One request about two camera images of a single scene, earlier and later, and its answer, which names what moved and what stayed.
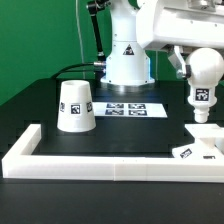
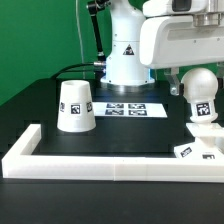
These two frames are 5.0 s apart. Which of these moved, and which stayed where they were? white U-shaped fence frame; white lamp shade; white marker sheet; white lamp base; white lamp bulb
Moved: white lamp bulb
Stayed: white lamp shade; white lamp base; white U-shaped fence frame; white marker sheet
